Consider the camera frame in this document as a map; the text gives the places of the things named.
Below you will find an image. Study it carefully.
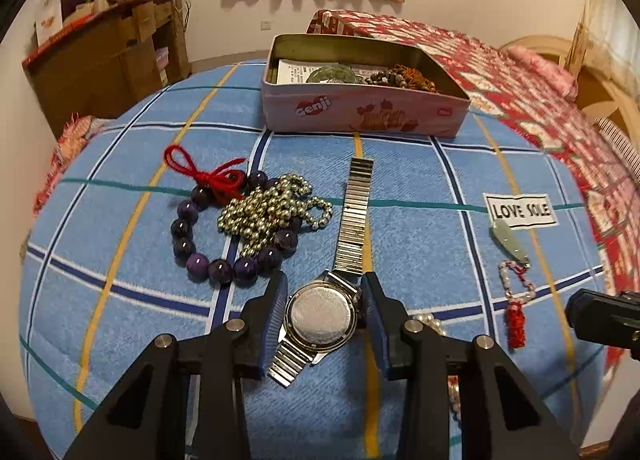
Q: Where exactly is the green jade bangle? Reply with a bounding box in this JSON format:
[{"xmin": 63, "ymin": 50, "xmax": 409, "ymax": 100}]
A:
[{"xmin": 306, "ymin": 64, "xmax": 362, "ymax": 85}]

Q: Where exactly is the silver metal wristwatch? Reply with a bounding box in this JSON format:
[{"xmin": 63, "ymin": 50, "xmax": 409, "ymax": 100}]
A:
[{"xmin": 267, "ymin": 158, "xmax": 375, "ymax": 388}]

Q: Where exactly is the pink pillow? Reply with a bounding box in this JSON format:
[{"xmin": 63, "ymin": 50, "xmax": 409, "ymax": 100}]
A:
[{"xmin": 507, "ymin": 46, "xmax": 578, "ymax": 100}]

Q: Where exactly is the cream bed headboard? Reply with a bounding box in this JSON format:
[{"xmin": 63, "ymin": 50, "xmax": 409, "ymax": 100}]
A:
[{"xmin": 500, "ymin": 37, "xmax": 640, "ymax": 141}]

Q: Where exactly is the pile of clothes on floor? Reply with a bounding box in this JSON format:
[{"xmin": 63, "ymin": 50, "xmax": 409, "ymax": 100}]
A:
[{"xmin": 32, "ymin": 114, "xmax": 108, "ymax": 215}]

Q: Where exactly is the red knotted cord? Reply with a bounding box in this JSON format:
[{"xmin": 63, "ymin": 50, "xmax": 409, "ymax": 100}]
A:
[{"xmin": 164, "ymin": 145, "xmax": 248, "ymax": 203}]

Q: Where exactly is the silver bead chain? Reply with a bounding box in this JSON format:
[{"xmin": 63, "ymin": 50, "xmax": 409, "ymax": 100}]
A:
[{"xmin": 217, "ymin": 174, "xmax": 333, "ymax": 255}]

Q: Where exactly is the jade pendant with red tassel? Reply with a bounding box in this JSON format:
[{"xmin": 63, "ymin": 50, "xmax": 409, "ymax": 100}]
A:
[{"xmin": 490, "ymin": 220, "xmax": 538, "ymax": 350}]

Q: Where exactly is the white cardboard box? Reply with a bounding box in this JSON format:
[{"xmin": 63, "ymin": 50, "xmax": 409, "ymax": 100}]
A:
[{"xmin": 34, "ymin": 0, "xmax": 63, "ymax": 45}]

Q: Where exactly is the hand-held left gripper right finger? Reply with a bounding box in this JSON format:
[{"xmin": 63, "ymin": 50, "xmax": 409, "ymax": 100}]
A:
[{"xmin": 361, "ymin": 271, "xmax": 581, "ymax": 460}]

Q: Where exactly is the grey bead bracelet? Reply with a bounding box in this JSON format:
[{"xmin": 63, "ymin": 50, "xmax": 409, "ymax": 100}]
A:
[{"xmin": 365, "ymin": 67, "xmax": 406, "ymax": 86}]

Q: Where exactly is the white pearl necklace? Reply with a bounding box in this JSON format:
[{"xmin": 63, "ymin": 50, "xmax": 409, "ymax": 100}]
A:
[{"xmin": 412, "ymin": 312, "xmax": 463, "ymax": 433}]

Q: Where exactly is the white cloth label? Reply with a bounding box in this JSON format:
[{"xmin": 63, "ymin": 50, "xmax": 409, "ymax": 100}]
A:
[{"xmin": 482, "ymin": 193, "xmax": 558, "ymax": 231}]

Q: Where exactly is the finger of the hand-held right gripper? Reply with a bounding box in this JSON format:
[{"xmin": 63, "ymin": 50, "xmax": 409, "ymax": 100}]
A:
[{"xmin": 565, "ymin": 288, "xmax": 640, "ymax": 361}]

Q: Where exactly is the flat red box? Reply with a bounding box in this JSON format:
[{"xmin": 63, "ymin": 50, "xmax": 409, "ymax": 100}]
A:
[{"xmin": 22, "ymin": 14, "xmax": 108, "ymax": 65}]

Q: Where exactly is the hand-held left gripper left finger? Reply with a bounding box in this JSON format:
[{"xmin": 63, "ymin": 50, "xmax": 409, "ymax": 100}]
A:
[{"xmin": 64, "ymin": 270, "xmax": 290, "ymax": 460}]

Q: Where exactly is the brown bead string orange tassel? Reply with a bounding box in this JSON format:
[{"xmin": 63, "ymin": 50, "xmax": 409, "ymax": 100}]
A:
[{"xmin": 395, "ymin": 64, "xmax": 441, "ymax": 93}]

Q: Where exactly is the blue plaid table cloth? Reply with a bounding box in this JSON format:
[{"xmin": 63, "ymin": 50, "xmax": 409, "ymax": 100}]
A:
[{"xmin": 19, "ymin": 58, "xmax": 621, "ymax": 460}]

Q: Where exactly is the pink tin box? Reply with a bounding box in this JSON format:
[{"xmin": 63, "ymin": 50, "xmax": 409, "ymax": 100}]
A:
[{"xmin": 260, "ymin": 33, "xmax": 471, "ymax": 138}]

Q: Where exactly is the purple bead bracelet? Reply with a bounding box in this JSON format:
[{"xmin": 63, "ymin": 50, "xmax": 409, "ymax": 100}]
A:
[{"xmin": 171, "ymin": 170, "xmax": 301, "ymax": 288}]

